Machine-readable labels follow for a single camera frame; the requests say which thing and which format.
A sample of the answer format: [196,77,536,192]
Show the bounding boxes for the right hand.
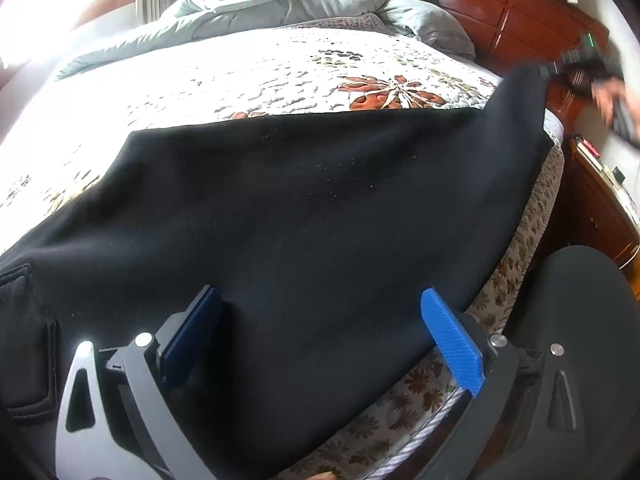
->
[591,78,640,136]

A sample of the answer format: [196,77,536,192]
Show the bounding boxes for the grey duvet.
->
[56,0,475,79]

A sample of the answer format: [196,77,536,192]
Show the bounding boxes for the floral quilted bedspread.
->
[1,14,564,479]

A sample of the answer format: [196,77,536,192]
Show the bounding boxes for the black pants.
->
[1,64,552,479]

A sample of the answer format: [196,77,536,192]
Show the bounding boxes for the wooden nightstand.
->
[536,139,639,295]

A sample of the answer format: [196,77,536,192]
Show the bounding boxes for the red wooden headboard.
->
[316,0,612,131]

